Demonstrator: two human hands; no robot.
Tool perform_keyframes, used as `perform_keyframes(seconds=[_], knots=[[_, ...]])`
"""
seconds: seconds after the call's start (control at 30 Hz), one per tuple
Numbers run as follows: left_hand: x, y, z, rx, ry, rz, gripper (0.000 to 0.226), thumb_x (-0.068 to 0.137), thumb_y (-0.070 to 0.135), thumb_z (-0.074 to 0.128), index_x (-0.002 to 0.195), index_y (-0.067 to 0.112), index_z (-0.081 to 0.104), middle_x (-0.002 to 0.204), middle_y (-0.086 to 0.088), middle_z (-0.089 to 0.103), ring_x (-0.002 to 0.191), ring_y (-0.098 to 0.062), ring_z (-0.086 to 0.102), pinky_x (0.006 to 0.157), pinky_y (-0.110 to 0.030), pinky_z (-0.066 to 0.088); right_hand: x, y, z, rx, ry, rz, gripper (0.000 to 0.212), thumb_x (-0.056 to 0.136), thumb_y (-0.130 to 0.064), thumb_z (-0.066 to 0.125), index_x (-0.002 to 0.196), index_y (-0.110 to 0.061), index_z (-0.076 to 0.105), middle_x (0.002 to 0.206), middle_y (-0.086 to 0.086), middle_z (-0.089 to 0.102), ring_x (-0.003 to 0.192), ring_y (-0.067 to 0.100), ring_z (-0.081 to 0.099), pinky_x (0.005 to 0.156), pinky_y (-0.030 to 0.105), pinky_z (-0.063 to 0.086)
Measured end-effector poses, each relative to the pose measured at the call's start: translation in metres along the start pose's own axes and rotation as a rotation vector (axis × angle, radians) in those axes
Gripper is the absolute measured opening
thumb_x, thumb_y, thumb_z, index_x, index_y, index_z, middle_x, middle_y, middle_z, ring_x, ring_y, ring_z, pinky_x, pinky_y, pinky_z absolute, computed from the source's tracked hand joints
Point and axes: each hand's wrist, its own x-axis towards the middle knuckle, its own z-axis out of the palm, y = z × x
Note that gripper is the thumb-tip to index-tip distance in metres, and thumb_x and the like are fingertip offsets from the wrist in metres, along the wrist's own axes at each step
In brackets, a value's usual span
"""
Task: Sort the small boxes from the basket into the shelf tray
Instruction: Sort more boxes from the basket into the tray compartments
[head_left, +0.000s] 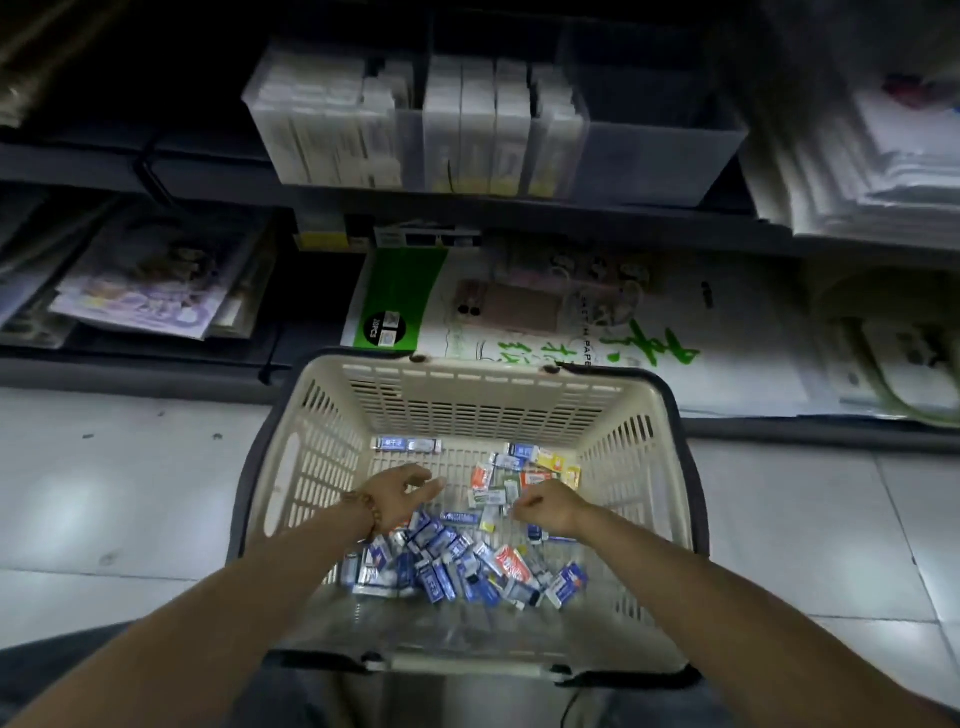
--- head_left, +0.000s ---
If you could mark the person's right forearm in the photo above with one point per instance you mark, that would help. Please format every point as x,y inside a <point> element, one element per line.
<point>750,615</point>

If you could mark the pile of mixed packaged erasers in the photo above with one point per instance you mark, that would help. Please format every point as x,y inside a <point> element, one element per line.
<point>450,562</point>

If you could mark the dark metal shelf unit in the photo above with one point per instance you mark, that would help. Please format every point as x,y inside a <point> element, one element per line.
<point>187,375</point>

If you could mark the beige plastic shopping basket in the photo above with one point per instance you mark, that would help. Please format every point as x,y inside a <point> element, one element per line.
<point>480,397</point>

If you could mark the green and white paper pack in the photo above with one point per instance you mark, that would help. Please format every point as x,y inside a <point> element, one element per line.
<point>397,285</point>

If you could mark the clear plastic divided tray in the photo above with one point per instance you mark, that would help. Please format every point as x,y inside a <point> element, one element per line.
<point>652,165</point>

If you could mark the person's left hand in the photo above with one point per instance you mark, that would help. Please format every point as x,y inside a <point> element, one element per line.
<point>397,499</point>

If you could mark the row of sorted yellow erasers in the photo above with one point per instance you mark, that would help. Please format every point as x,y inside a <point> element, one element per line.
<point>480,127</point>

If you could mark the white poster paper stack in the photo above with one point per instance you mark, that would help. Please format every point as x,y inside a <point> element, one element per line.
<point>885,180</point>

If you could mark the person's left forearm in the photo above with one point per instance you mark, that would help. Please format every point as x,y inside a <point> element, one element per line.
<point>210,622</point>

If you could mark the purple cartoon cover book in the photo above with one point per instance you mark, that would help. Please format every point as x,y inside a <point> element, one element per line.
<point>157,285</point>

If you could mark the person's right hand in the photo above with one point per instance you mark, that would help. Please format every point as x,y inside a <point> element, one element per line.
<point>555,510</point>

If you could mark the spiral sketch pad stack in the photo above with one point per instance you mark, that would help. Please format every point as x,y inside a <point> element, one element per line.
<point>30,277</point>

